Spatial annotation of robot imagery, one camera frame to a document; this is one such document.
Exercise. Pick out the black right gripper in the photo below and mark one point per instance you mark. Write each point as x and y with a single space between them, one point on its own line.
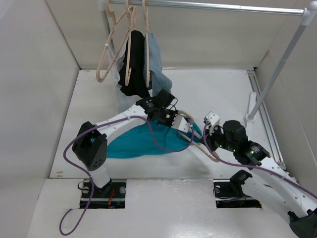
208 138

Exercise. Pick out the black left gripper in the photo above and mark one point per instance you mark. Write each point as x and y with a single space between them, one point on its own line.
170 124

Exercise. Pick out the beige wooden hanger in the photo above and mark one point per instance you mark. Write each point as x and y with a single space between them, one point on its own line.
111 24
182 112

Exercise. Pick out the teal t shirt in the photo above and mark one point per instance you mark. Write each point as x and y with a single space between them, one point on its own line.
138 142

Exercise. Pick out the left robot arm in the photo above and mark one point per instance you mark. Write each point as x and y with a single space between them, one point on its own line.
91 147

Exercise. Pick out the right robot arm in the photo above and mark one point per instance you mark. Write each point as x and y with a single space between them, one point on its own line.
262 178

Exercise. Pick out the light blue hanging shirt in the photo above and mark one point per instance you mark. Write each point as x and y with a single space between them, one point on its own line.
158 80

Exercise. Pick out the black hanging shirt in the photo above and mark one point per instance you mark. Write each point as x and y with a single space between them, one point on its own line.
137 84

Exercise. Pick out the beige hanger with blue shirt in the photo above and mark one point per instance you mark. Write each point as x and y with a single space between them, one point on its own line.
147 61

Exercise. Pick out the empty beige wooden hanger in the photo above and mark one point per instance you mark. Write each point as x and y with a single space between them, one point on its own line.
111 24

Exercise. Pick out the beige hanger with black shirt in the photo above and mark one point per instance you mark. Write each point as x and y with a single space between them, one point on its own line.
131 18

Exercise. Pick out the white sheer hanging garment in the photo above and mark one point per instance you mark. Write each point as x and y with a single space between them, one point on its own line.
122 101

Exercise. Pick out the metal clothes rack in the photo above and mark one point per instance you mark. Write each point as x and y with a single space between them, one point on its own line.
194 35

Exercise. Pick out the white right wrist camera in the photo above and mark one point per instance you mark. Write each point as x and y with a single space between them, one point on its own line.
211 120

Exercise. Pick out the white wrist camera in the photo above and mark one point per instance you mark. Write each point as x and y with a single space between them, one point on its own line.
211 120
182 123

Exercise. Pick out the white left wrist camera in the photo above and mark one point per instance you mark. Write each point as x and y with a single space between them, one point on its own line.
182 123

